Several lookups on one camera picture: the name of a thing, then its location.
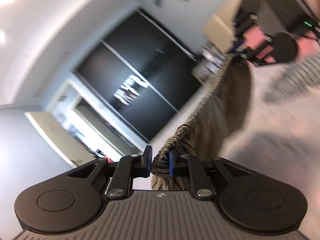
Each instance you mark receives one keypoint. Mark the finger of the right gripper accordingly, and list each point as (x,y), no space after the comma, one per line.
(263,50)
(243,22)

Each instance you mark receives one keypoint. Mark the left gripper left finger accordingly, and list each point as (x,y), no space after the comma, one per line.
(77,197)

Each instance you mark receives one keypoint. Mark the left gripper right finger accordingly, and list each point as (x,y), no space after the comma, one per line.
(250,200)

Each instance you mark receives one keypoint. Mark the olive striped pants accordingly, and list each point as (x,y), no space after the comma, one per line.
(219,114)

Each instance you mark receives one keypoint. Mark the pink pillow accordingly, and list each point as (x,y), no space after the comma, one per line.
(307,44)

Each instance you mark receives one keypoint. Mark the grey checked garment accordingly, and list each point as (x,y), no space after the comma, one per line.
(297,79)

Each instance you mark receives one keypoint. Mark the beige padded headboard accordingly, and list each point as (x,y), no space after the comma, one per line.
(219,29)

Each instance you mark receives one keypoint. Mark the cream bedroom door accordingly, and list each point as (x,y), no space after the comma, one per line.
(68,148)

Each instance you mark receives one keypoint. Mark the grey pink-dotted bed sheet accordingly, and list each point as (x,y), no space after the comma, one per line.
(282,141)

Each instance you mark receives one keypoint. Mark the white bedside table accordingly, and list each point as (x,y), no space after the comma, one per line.
(208,64)

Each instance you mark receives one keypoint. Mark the black sliding wardrobe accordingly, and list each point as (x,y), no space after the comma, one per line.
(142,73)

